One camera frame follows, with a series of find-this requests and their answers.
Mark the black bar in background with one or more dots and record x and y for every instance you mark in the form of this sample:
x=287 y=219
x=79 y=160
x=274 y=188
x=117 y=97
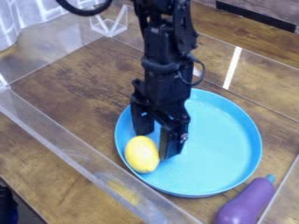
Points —
x=265 y=19

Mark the purple toy eggplant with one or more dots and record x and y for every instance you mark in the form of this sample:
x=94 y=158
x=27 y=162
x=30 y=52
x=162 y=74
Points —
x=245 y=208

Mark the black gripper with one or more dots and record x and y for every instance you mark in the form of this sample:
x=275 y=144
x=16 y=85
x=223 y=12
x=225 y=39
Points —
x=158 y=102

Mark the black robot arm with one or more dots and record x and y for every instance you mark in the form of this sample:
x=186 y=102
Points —
x=169 y=34

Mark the yellow toy lemon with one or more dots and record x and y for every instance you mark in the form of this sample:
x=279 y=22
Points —
x=142 y=154

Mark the white patterned curtain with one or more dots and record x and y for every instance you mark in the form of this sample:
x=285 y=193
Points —
x=23 y=13

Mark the blue round plate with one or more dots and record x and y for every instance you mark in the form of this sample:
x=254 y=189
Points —
x=221 y=154

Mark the clear acrylic enclosure wall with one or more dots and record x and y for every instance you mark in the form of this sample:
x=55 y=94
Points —
x=66 y=83

